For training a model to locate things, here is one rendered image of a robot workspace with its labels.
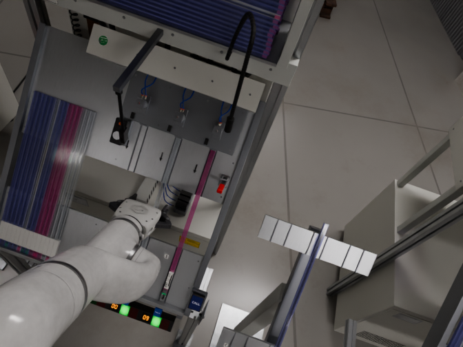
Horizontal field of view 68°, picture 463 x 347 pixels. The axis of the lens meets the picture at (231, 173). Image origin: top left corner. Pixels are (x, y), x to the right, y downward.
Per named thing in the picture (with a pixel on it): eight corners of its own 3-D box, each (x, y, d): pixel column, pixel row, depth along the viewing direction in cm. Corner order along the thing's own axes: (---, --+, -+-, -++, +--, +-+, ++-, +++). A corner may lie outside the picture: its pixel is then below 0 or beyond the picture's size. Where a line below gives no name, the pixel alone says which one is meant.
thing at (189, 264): (186, 306, 113) (184, 310, 110) (-2, 237, 114) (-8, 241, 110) (204, 254, 110) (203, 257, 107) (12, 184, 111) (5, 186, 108)
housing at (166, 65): (255, 114, 107) (255, 112, 93) (107, 61, 107) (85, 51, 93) (264, 89, 105) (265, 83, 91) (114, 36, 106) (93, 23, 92)
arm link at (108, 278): (143, 310, 46) (169, 254, 76) (38, 250, 45) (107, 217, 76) (107, 368, 46) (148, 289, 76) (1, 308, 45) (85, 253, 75)
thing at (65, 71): (224, 200, 110) (222, 204, 105) (31, 131, 110) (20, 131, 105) (259, 101, 105) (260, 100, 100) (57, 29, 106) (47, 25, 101)
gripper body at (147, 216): (149, 225, 78) (164, 206, 89) (107, 211, 78) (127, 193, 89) (142, 253, 81) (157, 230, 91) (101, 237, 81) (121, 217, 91)
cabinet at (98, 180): (198, 286, 187) (215, 242, 136) (77, 242, 187) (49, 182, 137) (231, 191, 224) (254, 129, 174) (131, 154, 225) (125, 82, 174)
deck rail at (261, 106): (192, 306, 116) (189, 317, 110) (187, 304, 116) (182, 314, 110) (265, 103, 105) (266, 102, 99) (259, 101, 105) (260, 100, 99)
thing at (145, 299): (187, 305, 116) (182, 317, 109) (3, 238, 116) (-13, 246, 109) (187, 301, 115) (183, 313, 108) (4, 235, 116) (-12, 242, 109)
